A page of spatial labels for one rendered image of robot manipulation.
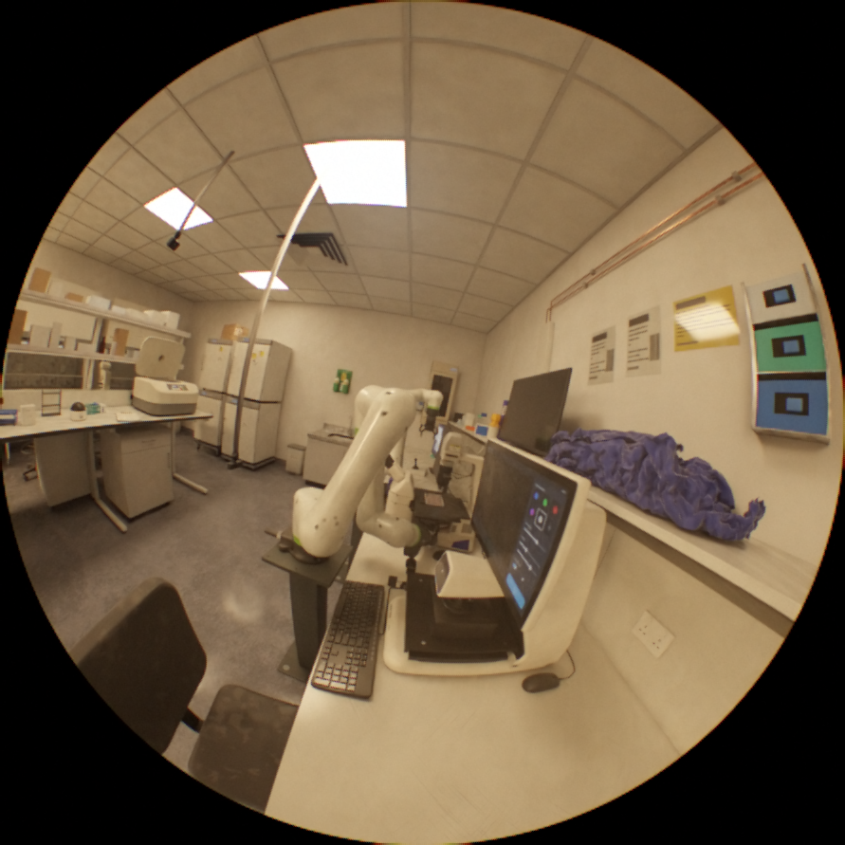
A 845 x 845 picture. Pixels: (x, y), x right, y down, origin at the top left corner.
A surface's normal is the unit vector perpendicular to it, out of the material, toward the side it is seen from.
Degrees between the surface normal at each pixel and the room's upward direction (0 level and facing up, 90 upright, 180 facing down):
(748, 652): 90
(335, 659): 5
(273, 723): 0
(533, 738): 0
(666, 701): 90
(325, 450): 90
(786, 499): 90
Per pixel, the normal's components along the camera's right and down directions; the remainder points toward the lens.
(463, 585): 0.14, -0.06
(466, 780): 0.20, -0.98
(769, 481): -0.98, -0.20
